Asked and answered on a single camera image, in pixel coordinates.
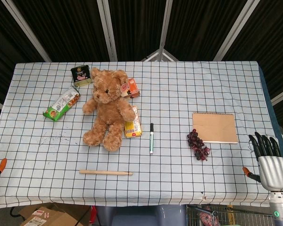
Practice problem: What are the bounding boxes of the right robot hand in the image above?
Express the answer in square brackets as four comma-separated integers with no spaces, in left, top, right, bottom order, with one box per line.
[248,131,283,192]

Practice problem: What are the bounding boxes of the brown teddy bear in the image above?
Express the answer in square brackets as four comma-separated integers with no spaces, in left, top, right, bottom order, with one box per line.
[82,67,136,152]

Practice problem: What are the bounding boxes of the brown kraft spiral notebook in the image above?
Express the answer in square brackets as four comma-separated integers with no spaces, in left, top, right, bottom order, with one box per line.
[192,112,239,144]

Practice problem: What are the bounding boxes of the dark red plastic grapes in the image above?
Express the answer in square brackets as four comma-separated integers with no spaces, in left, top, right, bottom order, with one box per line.
[187,129,210,161]

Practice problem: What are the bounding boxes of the green white marker pen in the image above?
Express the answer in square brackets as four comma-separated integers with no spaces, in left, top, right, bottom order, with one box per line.
[149,123,155,155]

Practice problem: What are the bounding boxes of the blue checked tablecloth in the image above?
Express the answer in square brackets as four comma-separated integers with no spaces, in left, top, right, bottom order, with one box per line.
[0,60,283,210]

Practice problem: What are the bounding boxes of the yellow carton box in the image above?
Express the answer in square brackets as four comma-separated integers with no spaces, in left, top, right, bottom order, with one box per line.
[124,105,142,138]

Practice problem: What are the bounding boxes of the orange carton box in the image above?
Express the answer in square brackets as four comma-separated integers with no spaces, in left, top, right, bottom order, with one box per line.
[121,78,141,98]

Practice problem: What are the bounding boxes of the wooden drumstick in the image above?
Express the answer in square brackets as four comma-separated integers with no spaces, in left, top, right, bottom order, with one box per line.
[79,169,133,176]

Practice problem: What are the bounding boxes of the round pink hang tag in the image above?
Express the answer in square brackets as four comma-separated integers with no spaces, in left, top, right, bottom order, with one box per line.
[119,82,130,94]

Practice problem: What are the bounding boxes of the black luncheon meat can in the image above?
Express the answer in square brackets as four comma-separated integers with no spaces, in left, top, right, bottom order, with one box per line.
[70,65,93,88]

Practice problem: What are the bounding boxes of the green snack bag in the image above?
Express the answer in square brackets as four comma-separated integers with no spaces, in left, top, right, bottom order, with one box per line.
[42,86,82,122]

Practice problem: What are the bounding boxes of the brown cardboard box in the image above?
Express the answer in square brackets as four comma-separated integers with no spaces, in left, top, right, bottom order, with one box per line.
[10,202,91,226]

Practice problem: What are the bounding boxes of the metal wire cart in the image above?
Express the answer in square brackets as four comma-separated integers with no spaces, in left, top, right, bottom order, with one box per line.
[186,204,270,226]

